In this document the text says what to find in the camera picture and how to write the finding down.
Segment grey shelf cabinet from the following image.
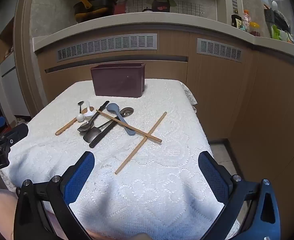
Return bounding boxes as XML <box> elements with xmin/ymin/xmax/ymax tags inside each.
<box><xmin>0</xmin><ymin>17</ymin><xmax>31</xmax><ymax>117</ymax></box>

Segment green kitchen items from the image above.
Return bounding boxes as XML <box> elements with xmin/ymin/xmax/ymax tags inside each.
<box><xmin>271</xmin><ymin>25</ymin><xmax>294</xmax><ymax>43</ymax></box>

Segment long grey vent grille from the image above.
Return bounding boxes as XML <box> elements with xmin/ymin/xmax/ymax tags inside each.
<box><xmin>57</xmin><ymin>34</ymin><xmax>158</xmax><ymax>62</ymax></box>

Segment black-handled metal spoon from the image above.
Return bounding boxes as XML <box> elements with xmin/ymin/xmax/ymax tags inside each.
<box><xmin>77</xmin><ymin>101</ymin><xmax>110</xmax><ymax>133</ymax></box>

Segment wooden kitchen cabinet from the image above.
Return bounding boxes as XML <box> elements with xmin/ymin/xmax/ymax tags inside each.
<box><xmin>34</xmin><ymin>27</ymin><xmax>294</xmax><ymax>180</ymax></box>

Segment maroon plastic container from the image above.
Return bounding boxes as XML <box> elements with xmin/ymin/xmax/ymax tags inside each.
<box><xmin>90</xmin><ymin>63</ymin><xmax>146</xmax><ymax>98</ymax></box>

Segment blue-grey silicone spoon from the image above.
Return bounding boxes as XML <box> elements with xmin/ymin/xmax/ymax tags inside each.
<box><xmin>106</xmin><ymin>103</ymin><xmax>138</xmax><ymax>137</ymax></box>

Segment black spatula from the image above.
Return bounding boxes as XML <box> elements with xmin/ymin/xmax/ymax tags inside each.
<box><xmin>83</xmin><ymin>120</ymin><xmax>113</xmax><ymax>143</ymax></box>

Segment jar with yellow lid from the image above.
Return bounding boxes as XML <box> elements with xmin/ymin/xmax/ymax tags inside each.
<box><xmin>248</xmin><ymin>22</ymin><xmax>261</xmax><ymax>37</ymax></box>

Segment short grey vent grille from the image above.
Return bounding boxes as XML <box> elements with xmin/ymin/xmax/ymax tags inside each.
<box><xmin>197</xmin><ymin>38</ymin><xmax>244</xmax><ymax>62</ymax></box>

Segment white lace tablecloth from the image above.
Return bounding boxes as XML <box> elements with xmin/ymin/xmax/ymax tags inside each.
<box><xmin>0</xmin><ymin>79</ymin><xmax>240</xmax><ymax>240</ymax></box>

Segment wooden chopstick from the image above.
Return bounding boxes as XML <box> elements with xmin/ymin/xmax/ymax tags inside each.
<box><xmin>96</xmin><ymin>109</ymin><xmax>163</xmax><ymax>143</ymax></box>
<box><xmin>114</xmin><ymin>112</ymin><xmax>167</xmax><ymax>175</ymax></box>

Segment clear bottle orange cap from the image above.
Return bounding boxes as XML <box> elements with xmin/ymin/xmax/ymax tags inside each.
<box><xmin>242</xmin><ymin>9</ymin><xmax>252</xmax><ymax>32</ymax></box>

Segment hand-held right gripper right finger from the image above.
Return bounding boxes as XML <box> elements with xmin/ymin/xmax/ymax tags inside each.
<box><xmin>198</xmin><ymin>151</ymin><xmax>281</xmax><ymax>240</ymax></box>

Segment wooden-handled utensil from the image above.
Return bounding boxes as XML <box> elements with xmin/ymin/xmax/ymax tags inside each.
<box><xmin>55</xmin><ymin>107</ymin><xmax>90</xmax><ymax>136</ymax></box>

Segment black and yellow pot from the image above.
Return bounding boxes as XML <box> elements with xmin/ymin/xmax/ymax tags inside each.
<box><xmin>73</xmin><ymin>4</ymin><xmax>112</xmax><ymax>23</ymax></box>

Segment dark sauce bottle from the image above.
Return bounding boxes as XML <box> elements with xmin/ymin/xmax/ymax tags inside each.
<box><xmin>231</xmin><ymin>14</ymin><xmax>242</xmax><ymax>28</ymax></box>

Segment black dish rack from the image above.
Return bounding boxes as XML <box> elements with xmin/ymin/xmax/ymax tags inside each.
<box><xmin>272</xmin><ymin>10</ymin><xmax>293</xmax><ymax>32</ymax></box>

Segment speckled kitchen countertop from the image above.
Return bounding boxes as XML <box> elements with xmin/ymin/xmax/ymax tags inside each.
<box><xmin>33</xmin><ymin>12</ymin><xmax>294</xmax><ymax>63</ymax></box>

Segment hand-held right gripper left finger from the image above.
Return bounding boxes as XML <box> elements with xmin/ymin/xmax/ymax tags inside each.
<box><xmin>14</xmin><ymin>151</ymin><xmax>95</xmax><ymax>240</ymax></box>

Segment large metal spoon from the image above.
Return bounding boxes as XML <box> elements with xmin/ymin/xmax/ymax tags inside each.
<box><xmin>95</xmin><ymin>107</ymin><xmax>134</xmax><ymax>130</ymax></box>

